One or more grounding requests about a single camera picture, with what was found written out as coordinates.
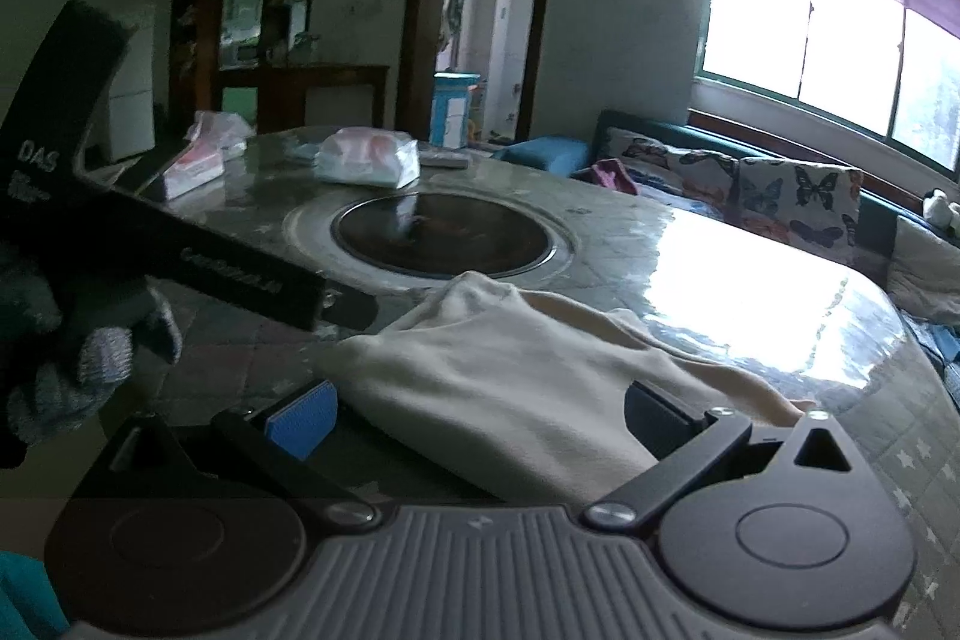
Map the cream long-sleeved top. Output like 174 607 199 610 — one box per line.
322 271 818 506

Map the butterfly print pillow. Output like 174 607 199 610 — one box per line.
607 128 740 214
731 156 863 251

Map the grey quilted star tablecloth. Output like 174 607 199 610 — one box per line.
75 126 960 640

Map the black smartphone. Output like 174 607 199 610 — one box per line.
114 139 190 195

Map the person's left hand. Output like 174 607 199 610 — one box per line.
0 239 185 468

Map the dark wooden door frame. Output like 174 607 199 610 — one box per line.
395 0 563 142

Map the dark wooden cabinet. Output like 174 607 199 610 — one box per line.
169 0 391 135

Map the panda plush toy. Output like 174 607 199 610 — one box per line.
921 188 960 232

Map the round black hotplate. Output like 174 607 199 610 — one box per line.
330 192 557 280

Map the blue and white box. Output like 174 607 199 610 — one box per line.
433 71 481 150

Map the small clear plastic box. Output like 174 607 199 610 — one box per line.
418 145 470 170

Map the blue sofa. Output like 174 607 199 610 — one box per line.
495 110 960 386

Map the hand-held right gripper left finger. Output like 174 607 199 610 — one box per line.
105 379 377 530

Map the pink white tissue pack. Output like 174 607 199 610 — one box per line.
313 126 421 190
161 111 256 200

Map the teal cloth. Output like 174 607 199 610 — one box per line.
0 550 72 640

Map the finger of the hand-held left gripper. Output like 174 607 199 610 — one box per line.
322 284 380 330

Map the pink cloth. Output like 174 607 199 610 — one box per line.
591 158 638 195

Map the window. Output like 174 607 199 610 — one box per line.
694 0 960 176

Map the grey pillow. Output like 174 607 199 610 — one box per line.
885 214 960 326

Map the blue sofa cover cloth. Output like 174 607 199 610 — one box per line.
911 317 960 386

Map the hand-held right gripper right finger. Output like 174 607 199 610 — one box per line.
583 379 865 530

